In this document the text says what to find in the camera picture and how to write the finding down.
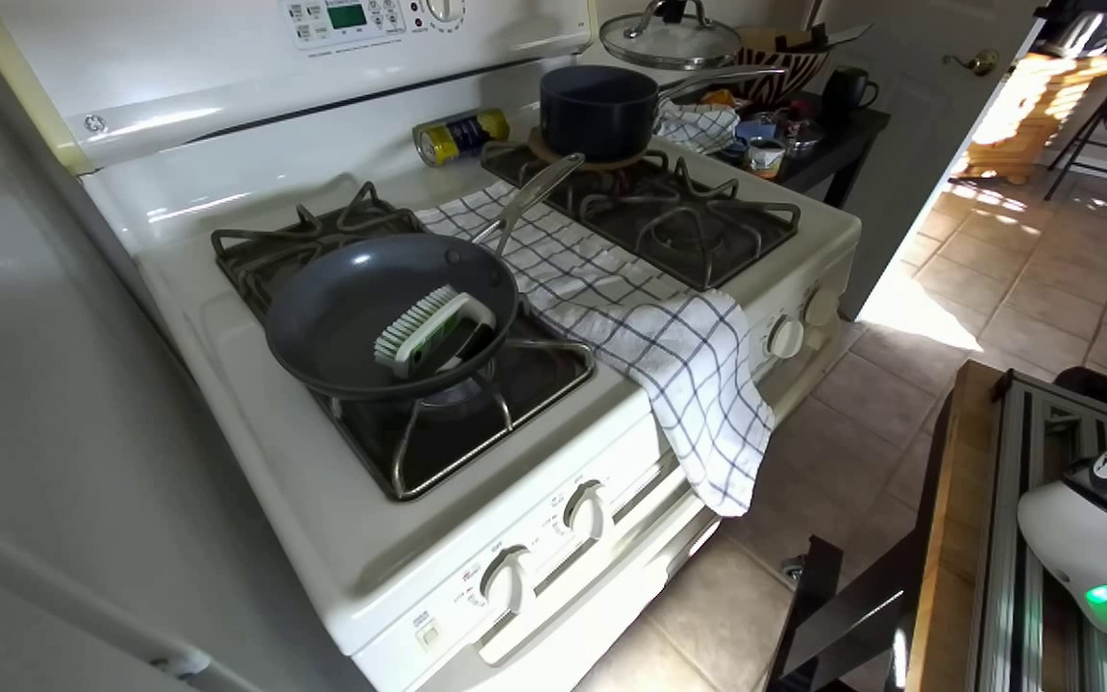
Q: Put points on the aluminium frame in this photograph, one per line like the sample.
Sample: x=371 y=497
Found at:
x=1029 y=601

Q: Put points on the yellow black can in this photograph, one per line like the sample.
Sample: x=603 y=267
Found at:
x=459 y=137

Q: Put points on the small white cup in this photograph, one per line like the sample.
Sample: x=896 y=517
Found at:
x=767 y=158

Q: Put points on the black burner grate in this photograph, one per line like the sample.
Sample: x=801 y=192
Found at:
x=708 y=230
x=452 y=434

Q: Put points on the white blue checkered towel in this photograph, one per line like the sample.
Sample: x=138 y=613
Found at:
x=695 y=384

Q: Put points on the white gas stove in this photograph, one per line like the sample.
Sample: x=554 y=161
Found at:
x=326 y=501

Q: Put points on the wooden board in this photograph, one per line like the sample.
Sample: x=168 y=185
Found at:
x=958 y=540

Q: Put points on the woven basket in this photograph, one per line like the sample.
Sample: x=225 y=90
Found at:
x=778 y=61

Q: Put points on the white stove knob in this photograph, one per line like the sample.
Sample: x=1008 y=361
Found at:
x=507 y=576
x=819 y=308
x=785 y=335
x=584 y=507

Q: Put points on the black stand legs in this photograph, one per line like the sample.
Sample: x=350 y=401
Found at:
x=836 y=616

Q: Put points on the white green scrub sponge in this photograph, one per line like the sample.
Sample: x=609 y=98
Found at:
x=431 y=331

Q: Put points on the white refrigerator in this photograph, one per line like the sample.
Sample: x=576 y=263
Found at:
x=57 y=445

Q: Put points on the dark grey frying pan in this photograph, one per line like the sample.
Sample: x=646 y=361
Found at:
x=347 y=308

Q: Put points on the dark blue pot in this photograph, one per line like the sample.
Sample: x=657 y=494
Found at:
x=599 y=116

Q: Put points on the glass pot lid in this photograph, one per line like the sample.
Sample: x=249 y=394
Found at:
x=672 y=41

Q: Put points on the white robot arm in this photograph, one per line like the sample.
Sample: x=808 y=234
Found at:
x=1094 y=540

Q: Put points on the black mug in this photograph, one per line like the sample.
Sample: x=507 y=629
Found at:
x=846 y=90

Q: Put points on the dark side table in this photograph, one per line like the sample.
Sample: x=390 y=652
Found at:
x=836 y=147

